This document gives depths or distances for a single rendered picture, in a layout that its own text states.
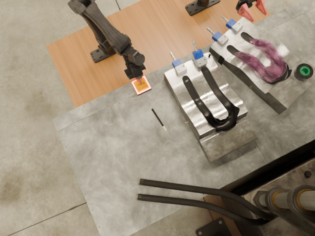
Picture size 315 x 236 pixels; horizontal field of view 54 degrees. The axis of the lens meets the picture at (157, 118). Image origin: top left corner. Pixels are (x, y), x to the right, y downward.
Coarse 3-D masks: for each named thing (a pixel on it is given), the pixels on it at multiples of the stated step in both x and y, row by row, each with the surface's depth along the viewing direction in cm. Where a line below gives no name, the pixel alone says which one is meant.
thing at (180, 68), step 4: (172, 56) 158; (176, 60) 156; (172, 64) 157; (176, 64) 156; (180, 64) 156; (184, 64) 154; (176, 68) 154; (180, 68) 154; (184, 68) 154; (176, 72) 156; (180, 72) 154; (184, 72) 156
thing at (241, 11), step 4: (244, 4) 127; (248, 4) 132; (252, 4) 132; (240, 8) 129; (244, 8) 127; (248, 8) 127; (240, 12) 131; (244, 12) 131; (248, 12) 127; (244, 16) 131; (248, 16) 130; (252, 16) 128; (252, 20) 128
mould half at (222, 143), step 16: (192, 64) 157; (208, 64) 157; (176, 80) 155; (192, 80) 155; (224, 80) 155; (176, 96) 154; (208, 96) 153; (192, 112) 149; (224, 112) 145; (240, 112) 145; (192, 128) 153; (208, 128) 144; (240, 128) 151; (208, 144) 149; (224, 144) 149; (240, 144) 149; (208, 160) 152
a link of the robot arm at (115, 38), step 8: (72, 8) 137; (80, 8) 130; (88, 8) 132; (96, 8) 133; (88, 16) 135; (96, 16) 134; (104, 16) 136; (96, 24) 138; (104, 24) 136; (104, 32) 138; (112, 32) 138; (112, 40) 139; (120, 40) 141; (120, 48) 142
